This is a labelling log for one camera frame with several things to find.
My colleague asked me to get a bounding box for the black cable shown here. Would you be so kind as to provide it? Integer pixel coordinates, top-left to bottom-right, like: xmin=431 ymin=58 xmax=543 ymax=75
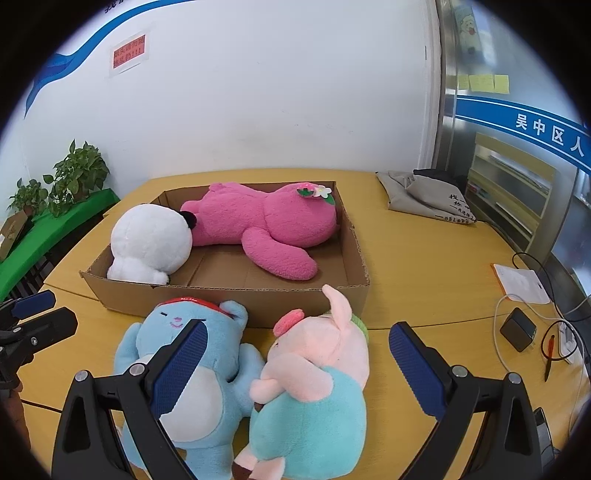
xmin=510 ymin=251 xmax=591 ymax=324

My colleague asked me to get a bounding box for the black power adapter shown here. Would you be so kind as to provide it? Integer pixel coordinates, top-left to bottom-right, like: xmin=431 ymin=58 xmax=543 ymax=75
xmin=500 ymin=307 xmax=537 ymax=353

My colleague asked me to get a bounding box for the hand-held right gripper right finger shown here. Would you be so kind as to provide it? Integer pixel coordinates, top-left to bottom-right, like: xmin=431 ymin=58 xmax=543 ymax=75
xmin=389 ymin=322 xmax=543 ymax=480

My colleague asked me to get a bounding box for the pink pig plush toy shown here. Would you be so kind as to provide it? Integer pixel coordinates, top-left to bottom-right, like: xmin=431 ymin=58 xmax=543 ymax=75
xmin=231 ymin=284 xmax=370 ymax=480

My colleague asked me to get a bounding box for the red black pen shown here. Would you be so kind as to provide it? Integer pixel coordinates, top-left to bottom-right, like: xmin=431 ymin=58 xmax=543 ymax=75
xmin=544 ymin=335 xmax=557 ymax=381

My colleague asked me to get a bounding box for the blue wall stripe decal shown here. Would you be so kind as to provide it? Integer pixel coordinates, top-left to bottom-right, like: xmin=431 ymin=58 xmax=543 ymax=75
xmin=23 ymin=0 xmax=195 ymax=121

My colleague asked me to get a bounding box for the person's left forearm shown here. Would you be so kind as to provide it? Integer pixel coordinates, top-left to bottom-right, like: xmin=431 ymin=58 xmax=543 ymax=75
xmin=0 ymin=390 xmax=31 ymax=457

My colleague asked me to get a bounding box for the white charging cable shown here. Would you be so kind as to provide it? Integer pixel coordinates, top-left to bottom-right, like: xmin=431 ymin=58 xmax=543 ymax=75
xmin=493 ymin=293 xmax=561 ymax=370

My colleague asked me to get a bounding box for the large potted green plant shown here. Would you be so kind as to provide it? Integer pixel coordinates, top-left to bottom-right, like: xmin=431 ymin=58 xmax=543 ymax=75
xmin=44 ymin=140 xmax=110 ymax=217

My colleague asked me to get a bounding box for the blue plush toy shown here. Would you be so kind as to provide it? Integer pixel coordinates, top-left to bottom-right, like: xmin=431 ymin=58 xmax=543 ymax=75
xmin=113 ymin=298 xmax=266 ymax=480

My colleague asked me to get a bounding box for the small open cardboard carton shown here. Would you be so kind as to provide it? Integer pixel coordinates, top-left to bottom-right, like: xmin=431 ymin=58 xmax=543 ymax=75
xmin=0 ymin=215 xmax=28 ymax=259

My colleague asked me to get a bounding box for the magenta bear plush toy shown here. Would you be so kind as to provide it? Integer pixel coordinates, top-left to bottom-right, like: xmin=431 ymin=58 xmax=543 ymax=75
xmin=180 ymin=181 xmax=338 ymax=281

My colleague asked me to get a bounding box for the blue glass banner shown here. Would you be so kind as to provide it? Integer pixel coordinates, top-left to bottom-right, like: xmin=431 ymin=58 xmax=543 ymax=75
xmin=455 ymin=96 xmax=591 ymax=174

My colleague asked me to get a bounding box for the grey cloth bag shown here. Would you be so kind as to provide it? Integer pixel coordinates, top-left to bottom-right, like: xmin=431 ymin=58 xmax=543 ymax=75
xmin=376 ymin=169 xmax=478 ymax=227

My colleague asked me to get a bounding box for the green table cloth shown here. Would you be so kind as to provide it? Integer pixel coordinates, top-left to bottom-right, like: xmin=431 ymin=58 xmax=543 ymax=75
xmin=0 ymin=188 xmax=120 ymax=301

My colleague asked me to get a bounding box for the metal display shelf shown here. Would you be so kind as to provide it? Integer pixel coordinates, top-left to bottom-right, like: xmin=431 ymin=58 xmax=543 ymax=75
xmin=466 ymin=133 xmax=557 ymax=252

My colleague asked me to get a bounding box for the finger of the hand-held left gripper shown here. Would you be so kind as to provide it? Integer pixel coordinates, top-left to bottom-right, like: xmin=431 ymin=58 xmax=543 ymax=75
xmin=0 ymin=307 xmax=78 ymax=370
xmin=0 ymin=290 xmax=57 ymax=329

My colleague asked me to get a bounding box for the white panda plush toy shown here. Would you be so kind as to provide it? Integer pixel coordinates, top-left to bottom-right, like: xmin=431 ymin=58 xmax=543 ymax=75
xmin=107 ymin=204 xmax=198 ymax=284

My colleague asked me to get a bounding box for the brown cardboard box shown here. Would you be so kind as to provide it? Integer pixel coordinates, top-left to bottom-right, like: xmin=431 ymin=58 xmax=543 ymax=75
xmin=79 ymin=181 xmax=371 ymax=330

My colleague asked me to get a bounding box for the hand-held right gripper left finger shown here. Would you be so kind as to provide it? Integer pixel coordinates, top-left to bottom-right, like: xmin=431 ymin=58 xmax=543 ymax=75
xmin=51 ymin=318 xmax=208 ymax=480

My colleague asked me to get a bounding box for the red wall sign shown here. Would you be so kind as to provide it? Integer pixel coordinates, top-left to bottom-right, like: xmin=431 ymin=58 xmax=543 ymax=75
xmin=110 ymin=34 xmax=151 ymax=78

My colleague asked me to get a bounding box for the white power strip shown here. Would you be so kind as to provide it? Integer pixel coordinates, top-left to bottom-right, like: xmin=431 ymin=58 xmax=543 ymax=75
xmin=556 ymin=320 xmax=580 ymax=365

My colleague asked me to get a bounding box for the cartoon sheep poster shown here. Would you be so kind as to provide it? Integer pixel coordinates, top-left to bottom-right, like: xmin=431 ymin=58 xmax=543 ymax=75
xmin=455 ymin=4 xmax=483 ymax=56

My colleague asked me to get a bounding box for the small potted green plant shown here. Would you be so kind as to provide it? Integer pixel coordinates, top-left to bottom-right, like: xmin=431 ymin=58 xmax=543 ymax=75
xmin=8 ymin=179 xmax=47 ymax=217

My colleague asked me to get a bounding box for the black device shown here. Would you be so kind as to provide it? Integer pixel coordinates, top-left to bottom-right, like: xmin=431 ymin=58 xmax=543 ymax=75
xmin=531 ymin=406 xmax=555 ymax=467

